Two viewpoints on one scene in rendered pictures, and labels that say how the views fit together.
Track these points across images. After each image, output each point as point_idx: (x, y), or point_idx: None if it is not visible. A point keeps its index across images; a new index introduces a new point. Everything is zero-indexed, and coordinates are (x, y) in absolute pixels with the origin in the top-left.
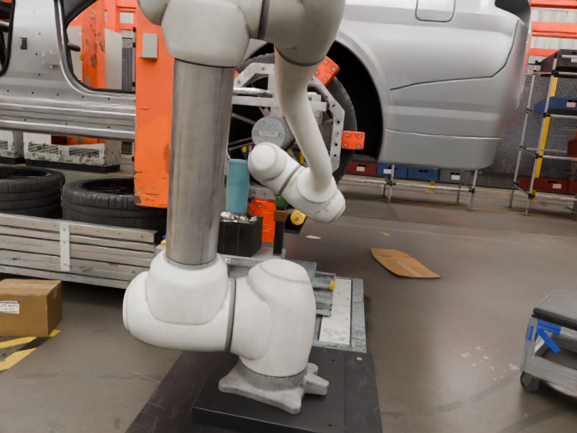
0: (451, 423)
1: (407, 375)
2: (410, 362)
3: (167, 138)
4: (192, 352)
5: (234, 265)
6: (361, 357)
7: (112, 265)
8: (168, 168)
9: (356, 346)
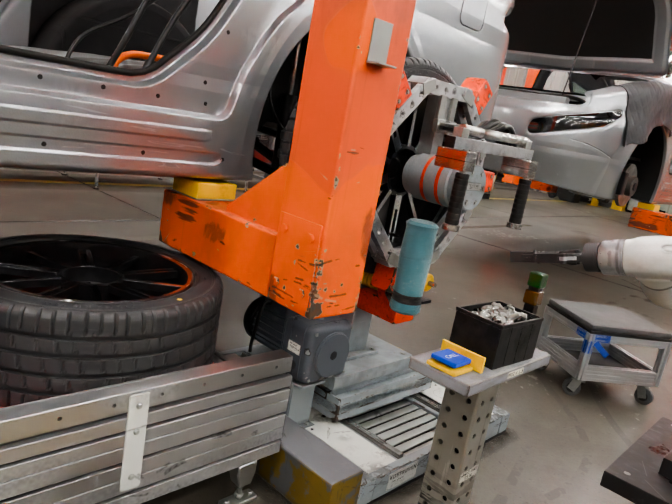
0: (605, 447)
1: (526, 421)
2: (505, 407)
3: (372, 201)
4: (663, 494)
5: (524, 373)
6: (671, 424)
7: (222, 437)
8: (365, 249)
9: (500, 412)
